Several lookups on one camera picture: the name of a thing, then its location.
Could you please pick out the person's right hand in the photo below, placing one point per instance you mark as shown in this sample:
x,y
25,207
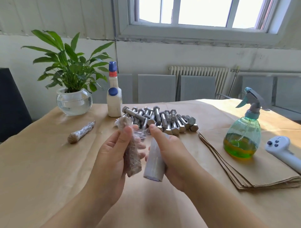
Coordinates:
x,y
176,159

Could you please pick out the round glass vase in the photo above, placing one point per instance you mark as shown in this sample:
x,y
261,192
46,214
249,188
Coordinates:
x,y
74,103

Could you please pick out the black trash bin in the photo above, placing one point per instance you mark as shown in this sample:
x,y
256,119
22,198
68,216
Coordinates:
x,y
12,103

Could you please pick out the large brown paper table cover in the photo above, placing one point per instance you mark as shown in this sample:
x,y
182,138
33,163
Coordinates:
x,y
37,159

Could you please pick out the person's left hand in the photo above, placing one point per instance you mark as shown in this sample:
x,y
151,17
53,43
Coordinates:
x,y
113,171

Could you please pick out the green spray bottle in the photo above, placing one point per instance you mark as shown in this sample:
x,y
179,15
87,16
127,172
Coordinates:
x,y
242,136

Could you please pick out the white radiator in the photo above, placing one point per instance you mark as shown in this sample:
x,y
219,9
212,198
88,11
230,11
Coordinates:
x,y
200,74

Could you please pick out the white glue bottle blue cap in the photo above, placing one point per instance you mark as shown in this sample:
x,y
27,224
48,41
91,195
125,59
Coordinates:
x,y
114,101

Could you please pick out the person's right forearm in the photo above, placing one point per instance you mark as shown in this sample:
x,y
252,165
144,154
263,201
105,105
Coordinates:
x,y
221,204

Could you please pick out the grey chair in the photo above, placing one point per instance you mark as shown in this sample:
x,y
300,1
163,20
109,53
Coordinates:
x,y
289,94
126,88
156,89
197,88
265,89

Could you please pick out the white handheld controller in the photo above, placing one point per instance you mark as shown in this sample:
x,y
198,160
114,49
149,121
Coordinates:
x,y
284,150

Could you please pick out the white framed window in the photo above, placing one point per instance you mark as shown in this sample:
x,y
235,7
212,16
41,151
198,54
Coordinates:
x,y
207,19

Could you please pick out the white cling film roll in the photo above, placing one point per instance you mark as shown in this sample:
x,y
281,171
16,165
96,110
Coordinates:
x,y
154,167

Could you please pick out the green leafy plant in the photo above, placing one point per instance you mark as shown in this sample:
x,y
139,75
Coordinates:
x,y
68,61

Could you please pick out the pile of steel bolts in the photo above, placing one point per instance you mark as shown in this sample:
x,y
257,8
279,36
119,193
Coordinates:
x,y
167,120

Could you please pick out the stack of brown paper sheets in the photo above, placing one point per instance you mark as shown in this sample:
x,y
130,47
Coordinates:
x,y
268,169

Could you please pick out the white vertical blind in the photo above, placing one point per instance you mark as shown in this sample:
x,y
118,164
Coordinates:
x,y
51,14

